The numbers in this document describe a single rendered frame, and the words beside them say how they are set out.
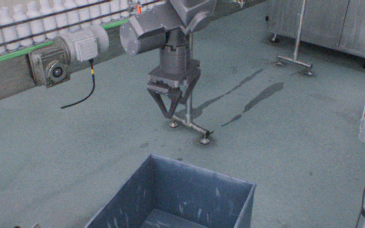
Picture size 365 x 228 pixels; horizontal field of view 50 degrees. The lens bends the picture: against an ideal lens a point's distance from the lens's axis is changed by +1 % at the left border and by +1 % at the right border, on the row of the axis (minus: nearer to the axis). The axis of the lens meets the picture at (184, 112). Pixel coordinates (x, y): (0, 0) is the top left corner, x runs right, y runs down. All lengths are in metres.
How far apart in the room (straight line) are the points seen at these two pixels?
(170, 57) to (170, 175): 0.49
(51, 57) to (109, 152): 1.16
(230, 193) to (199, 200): 0.11
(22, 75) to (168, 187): 0.91
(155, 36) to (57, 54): 1.08
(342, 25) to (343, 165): 1.74
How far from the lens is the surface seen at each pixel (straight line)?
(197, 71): 0.78
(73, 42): 1.74
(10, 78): 1.78
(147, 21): 0.66
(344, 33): 4.12
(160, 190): 1.19
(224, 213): 1.14
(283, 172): 2.59
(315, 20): 4.22
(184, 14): 0.64
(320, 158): 2.78
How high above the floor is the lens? 1.63
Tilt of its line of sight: 32 degrees down
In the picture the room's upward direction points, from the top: straight up
